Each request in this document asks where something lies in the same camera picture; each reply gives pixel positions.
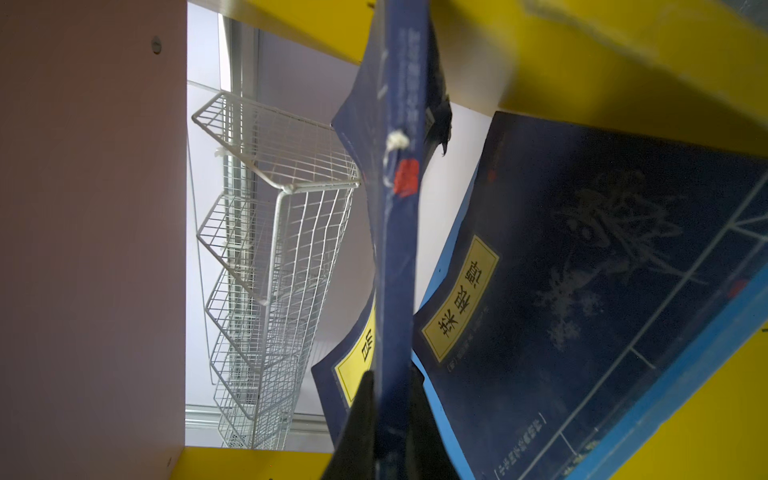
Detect white wire rack basket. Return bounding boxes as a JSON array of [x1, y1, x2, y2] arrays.
[[191, 91, 361, 450]]

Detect yellow shelf with pink and blue boards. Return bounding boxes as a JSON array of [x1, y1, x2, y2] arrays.
[[0, 0, 768, 480]]

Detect navy book yellow label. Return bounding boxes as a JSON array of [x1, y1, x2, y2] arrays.
[[332, 1, 431, 479], [413, 112, 767, 479]]

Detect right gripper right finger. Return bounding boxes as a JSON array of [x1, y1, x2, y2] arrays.
[[407, 365, 460, 480]]

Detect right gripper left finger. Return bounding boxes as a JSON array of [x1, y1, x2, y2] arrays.
[[321, 371, 377, 480]]

